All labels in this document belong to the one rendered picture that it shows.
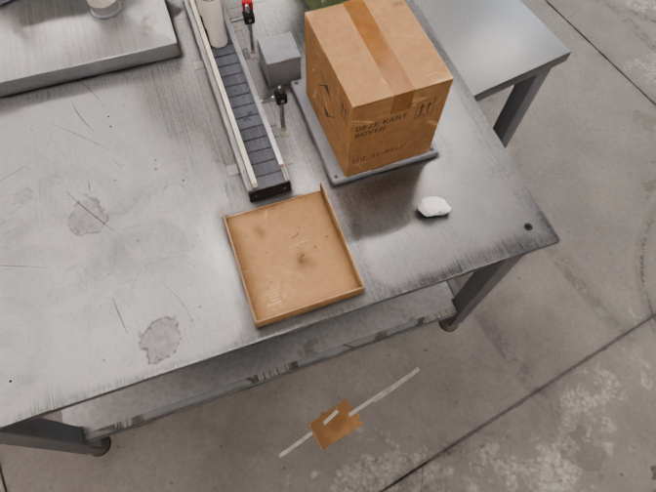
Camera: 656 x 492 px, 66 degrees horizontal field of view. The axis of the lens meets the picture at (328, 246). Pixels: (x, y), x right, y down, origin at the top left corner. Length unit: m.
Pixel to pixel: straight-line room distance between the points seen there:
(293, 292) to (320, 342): 0.62
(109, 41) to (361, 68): 0.80
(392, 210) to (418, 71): 0.34
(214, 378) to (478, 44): 1.37
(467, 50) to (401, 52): 0.51
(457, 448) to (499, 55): 1.35
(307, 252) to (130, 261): 0.43
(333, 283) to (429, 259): 0.24
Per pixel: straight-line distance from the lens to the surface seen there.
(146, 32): 1.67
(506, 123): 2.00
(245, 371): 1.77
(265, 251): 1.23
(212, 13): 1.49
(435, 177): 1.37
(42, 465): 2.16
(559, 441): 2.15
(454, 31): 1.74
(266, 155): 1.31
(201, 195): 1.33
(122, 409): 1.84
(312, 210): 1.27
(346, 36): 1.23
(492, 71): 1.65
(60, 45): 1.71
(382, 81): 1.15
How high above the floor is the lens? 1.94
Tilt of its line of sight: 65 degrees down
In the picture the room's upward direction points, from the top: 4 degrees clockwise
